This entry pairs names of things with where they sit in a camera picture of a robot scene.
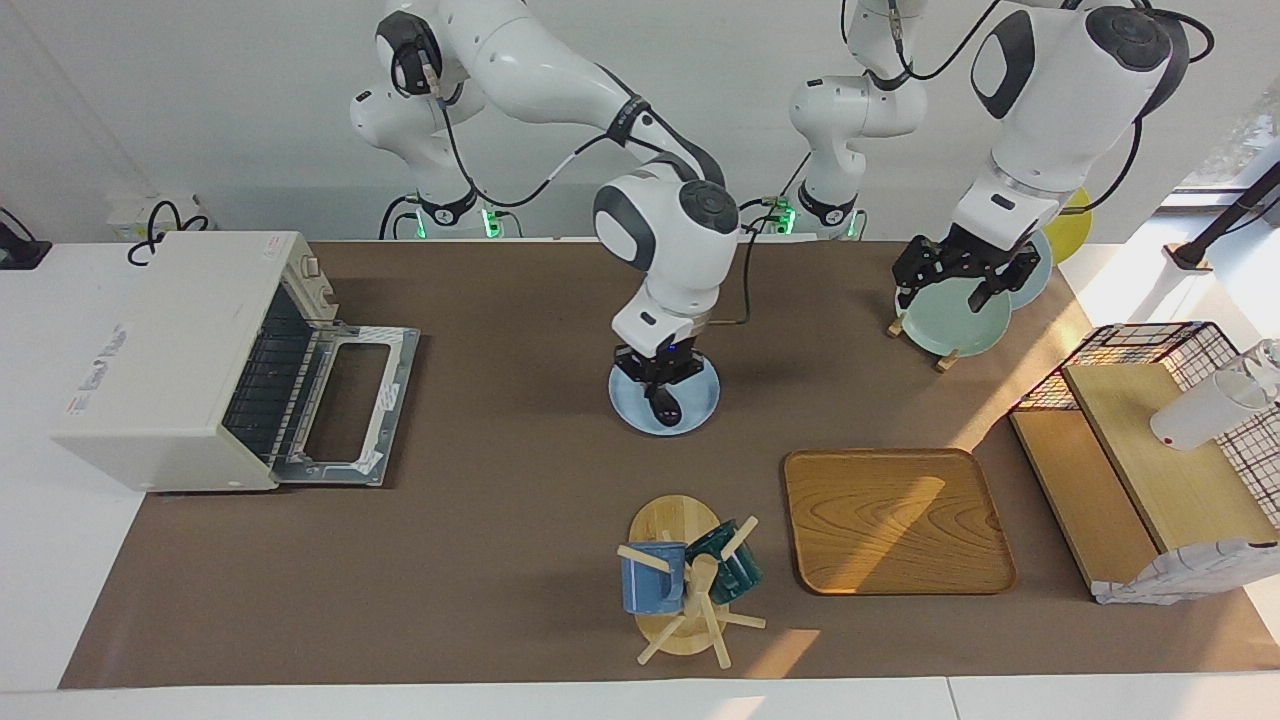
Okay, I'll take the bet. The light blue ridged plate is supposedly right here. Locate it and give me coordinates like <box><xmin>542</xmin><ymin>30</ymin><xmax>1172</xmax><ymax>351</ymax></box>
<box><xmin>608</xmin><ymin>355</ymin><xmax>721</xmax><ymax>437</ymax></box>

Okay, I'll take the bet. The glass oven door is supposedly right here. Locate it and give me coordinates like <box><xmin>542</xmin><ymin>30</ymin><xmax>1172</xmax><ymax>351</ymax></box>
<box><xmin>272</xmin><ymin>322</ymin><xmax>421</xmax><ymax>488</ymax></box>

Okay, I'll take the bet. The cream toaster oven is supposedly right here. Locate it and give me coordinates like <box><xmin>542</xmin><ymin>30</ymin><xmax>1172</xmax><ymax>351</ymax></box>
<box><xmin>52</xmin><ymin>232</ymin><xmax>421</xmax><ymax>493</ymax></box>

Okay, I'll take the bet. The pale green plate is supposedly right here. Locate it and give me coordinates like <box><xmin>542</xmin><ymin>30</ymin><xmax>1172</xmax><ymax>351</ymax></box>
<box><xmin>900</xmin><ymin>275</ymin><xmax>1013</xmax><ymax>358</ymax></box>

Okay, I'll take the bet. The light blue racked plate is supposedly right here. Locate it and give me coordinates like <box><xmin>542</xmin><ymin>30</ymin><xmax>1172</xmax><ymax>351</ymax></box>
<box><xmin>1005</xmin><ymin>230</ymin><xmax>1053</xmax><ymax>311</ymax></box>

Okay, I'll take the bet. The wooden plate rack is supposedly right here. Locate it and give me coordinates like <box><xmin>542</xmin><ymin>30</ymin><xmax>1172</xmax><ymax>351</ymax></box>
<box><xmin>887</xmin><ymin>310</ymin><xmax>961</xmax><ymax>374</ymax></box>

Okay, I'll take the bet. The yellow plate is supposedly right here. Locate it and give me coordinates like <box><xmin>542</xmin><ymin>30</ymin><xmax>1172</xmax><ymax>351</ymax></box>
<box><xmin>1045</xmin><ymin>188</ymin><xmax>1094</xmax><ymax>264</ymax></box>

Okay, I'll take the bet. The wooden mug tree stand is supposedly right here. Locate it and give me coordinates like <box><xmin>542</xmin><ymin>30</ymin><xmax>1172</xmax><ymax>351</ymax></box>
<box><xmin>617</xmin><ymin>494</ymin><xmax>767</xmax><ymax>669</ymax></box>

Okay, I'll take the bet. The dark green mug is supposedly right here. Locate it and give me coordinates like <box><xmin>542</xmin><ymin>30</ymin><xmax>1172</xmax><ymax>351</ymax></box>
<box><xmin>685</xmin><ymin>520</ymin><xmax>764</xmax><ymax>604</ymax></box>

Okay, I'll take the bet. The blue mug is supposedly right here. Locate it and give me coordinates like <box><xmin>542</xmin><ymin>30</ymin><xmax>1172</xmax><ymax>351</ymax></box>
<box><xmin>622</xmin><ymin>542</ymin><xmax>689</xmax><ymax>615</ymax></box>

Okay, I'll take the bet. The brown table mat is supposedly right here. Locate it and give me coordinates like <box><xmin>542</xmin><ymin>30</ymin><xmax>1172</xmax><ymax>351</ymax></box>
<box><xmin>58</xmin><ymin>240</ymin><xmax>1280</xmax><ymax>691</ymax></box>

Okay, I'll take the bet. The wooden serving tray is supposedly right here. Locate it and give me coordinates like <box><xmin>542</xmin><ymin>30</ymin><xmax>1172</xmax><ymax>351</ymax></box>
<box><xmin>783</xmin><ymin>449</ymin><xmax>1017</xmax><ymax>596</ymax></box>

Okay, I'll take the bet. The white bottle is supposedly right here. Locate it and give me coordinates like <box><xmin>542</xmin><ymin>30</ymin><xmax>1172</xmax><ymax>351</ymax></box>
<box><xmin>1150</xmin><ymin>340</ymin><xmax>1280</xmax><ymax>451</ymax></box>

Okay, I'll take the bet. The black tripod leg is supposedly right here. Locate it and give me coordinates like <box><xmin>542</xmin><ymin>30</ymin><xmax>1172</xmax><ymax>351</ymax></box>
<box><xmin>1165</xmin><ymin>160</ymin><xmax>1280</xmax><ymax>273</ymax></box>

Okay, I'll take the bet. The black device on table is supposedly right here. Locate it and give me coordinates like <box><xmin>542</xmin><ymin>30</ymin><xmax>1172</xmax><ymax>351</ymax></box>
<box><xmin>0</xmin><ymin>208</ymin><xmax>51</xmax><ymax>271</ymax></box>

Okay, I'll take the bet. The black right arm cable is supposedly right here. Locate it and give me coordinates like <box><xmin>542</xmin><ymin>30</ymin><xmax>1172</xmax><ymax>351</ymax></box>
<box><xmin>395</xmin><ymin>40</ymin><xmax>801</xmax><ymax>329</ymax></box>

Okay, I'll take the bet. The wooden shelf wire basket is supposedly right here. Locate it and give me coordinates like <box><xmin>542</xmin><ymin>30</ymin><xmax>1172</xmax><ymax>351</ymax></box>
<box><xmin>1008</xmin><ymin>322</ymin><xmax>1280</xmax><ymax>606</ymax></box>

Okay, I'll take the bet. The black coiled cable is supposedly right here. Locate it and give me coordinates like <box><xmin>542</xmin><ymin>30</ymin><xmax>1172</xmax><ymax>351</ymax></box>
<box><xmin>127</xmin><ymin>200</ymin><xmax>211</xmax><ymax>267</ymax></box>

